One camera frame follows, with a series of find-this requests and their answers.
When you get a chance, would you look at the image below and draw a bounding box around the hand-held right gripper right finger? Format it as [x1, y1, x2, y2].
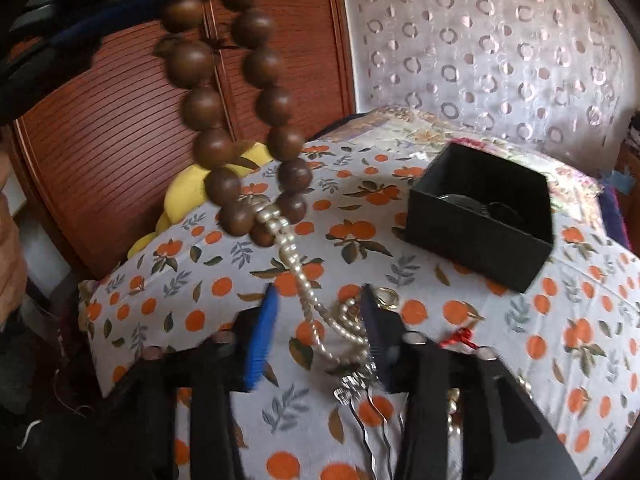
[359, 283, 585, 480]

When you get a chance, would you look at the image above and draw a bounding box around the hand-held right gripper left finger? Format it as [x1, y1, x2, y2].
[95, 284, 281, 480]

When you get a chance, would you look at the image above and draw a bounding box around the white pearl necklace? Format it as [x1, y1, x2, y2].
[251, 199, 382, 367]

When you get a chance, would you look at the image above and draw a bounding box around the black cardboard box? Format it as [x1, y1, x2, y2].
[404, 141, 555, 294]

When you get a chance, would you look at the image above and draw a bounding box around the brown wooden bead bracelet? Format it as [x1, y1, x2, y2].
[152, 0, 313, 248]

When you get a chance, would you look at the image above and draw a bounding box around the orange print bedsheet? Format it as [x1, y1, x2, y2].
[79, 136, 640, 480]

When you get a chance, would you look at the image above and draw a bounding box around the silver hair comb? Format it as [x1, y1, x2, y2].
[331, 364, 407, 480]

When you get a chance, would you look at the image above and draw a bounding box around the red knot charm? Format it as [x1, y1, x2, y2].
[439, 326, 479, 352]

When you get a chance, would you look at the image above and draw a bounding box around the brown slatted wardrobe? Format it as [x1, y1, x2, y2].
[12, 0, 357, 281]

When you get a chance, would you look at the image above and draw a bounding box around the yellow knot cushion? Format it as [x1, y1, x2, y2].
[126, 141, 275, 262]

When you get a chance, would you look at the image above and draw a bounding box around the dark bangle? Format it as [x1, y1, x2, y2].
[439, 192, 525, 224]

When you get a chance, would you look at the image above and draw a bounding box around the floral patchwork quilt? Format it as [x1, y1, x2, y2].
[309, 104, 607, 213]

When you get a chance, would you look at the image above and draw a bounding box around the peach cloth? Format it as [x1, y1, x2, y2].
[0, 149, 28, 306]

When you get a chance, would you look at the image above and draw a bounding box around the dark cloth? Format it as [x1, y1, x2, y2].
[0, 280, 126, 480]

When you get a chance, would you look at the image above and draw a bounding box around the dark purple blanket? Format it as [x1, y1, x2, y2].
[597, 187, 640, 256]

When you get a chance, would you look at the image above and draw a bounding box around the white circle pattern curtain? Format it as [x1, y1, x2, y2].
[339, 0, 632, 173]

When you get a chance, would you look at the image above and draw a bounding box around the gold ring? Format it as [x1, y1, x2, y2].
[372, 286, 402, 311]

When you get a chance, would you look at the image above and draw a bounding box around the gold pearl chain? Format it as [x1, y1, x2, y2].
[444, 385, 465, 442]

